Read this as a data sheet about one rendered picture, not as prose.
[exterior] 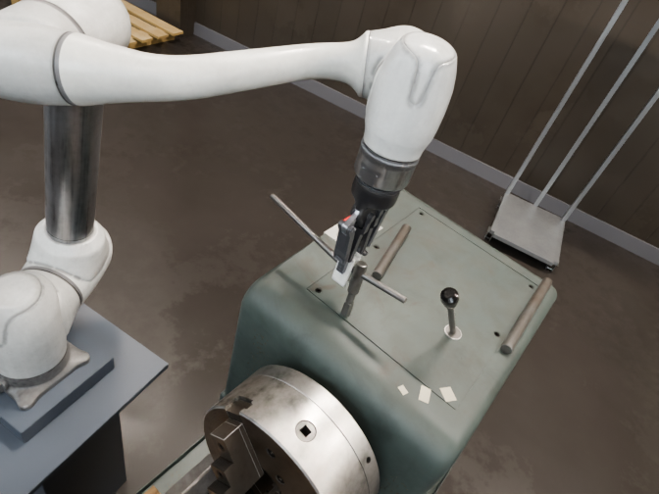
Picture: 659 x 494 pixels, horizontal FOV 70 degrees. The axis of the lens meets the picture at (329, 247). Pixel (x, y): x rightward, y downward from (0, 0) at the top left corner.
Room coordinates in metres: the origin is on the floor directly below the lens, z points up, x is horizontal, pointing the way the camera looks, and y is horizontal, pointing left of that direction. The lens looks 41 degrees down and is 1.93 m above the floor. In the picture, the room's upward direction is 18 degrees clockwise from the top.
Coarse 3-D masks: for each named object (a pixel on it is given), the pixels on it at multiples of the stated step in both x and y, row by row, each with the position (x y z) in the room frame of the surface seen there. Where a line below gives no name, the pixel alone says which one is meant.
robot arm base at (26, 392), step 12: (72, 348) 0.60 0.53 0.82; (72, 360) 0.57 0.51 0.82; (84, 360) 0.59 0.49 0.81; (48, 372) 0.51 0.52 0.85; (60, 372) 0.53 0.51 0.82; (0, 384) 0.46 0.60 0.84; (12, 384) 0.47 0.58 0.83; (24, 384) 0.47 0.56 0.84; (36, 384) 0.49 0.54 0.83; (48, 384) 0.50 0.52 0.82; (12, 396) 0.45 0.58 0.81; (24, 396) 0.46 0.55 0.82; (36, 396) 0.47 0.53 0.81; (24, 408) 0.44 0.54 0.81
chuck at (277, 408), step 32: (256, 384) 0.44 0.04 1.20; (224, 416) 0.39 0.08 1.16; (256, 416) 0.37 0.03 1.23; (288, 416) 0.38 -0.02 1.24; (320, 416) 0.40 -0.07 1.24; (256, 448) 0.35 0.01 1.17; (288, 448) 0.33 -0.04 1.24; (320, 448) 0.35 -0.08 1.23; (288, 480) 0.32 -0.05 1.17; (320, 480) 0.31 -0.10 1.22; (352, 480) 0.34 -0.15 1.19
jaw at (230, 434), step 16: (240, 400) 0.41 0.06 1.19; (224, 432) 0.35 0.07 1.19; (240, 432) 0.36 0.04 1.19; (224, 448) 0.33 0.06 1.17; (240, 448) 0.34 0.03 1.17; (224, 464) 0.32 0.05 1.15; (240, 464) 0.33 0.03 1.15; (256, 464) 0.34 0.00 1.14; (224, 480) 0.30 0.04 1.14; (240, 480) 0.31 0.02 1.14; (256, 480) 0.32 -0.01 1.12
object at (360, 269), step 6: (360, 264) 0.63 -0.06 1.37; (366, 264) 0.63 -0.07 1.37; (354, 270) 0.62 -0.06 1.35; (360, 270) 0.62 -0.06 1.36; (366, 270) 0.63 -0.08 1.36; (354, 276) 0.62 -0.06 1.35; (360, 276) 0.62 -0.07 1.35; (354, 282) 0.61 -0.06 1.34; (360, 282) 0.62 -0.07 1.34; (348, 288) 0.61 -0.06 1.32; (354, 288) 0.61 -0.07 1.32; (348, 294) 0.61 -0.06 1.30; (354, 294) 0.61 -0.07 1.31; (348, 300) 0.61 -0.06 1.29; (348, 306) 0.60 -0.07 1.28; (342, 312) 0.60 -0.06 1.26; (348, 312) 0.60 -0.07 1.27
